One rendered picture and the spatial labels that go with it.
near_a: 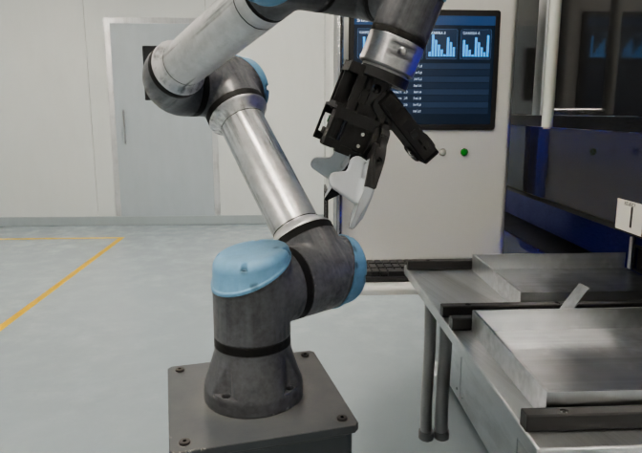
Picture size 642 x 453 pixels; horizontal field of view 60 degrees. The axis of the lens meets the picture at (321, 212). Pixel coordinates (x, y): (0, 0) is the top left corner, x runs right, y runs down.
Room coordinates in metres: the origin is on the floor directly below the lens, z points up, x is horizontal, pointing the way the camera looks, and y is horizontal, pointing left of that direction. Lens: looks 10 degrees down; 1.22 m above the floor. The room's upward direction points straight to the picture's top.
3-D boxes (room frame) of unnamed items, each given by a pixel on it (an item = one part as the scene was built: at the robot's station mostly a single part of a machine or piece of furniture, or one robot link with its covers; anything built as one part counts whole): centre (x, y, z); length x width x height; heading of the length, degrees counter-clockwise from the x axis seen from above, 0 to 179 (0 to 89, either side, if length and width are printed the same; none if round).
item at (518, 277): (1.06, -0.50, 0.90); 0.34 x 0.26 x 0.04; 93
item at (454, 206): (1.61, -0.26, 1.19); 0.50 x 0.19 x 0.78; 93
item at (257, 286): (0.81, 0.10, 0.96); 0.13 x 0.12 x 0.14; 131
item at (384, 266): (1.40, -0.25, 0.82); 0.40 x 0.14 x 0.02; 93
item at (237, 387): (0.81, 0.10, 0.84); 0.15 x 0.15 x 0.10
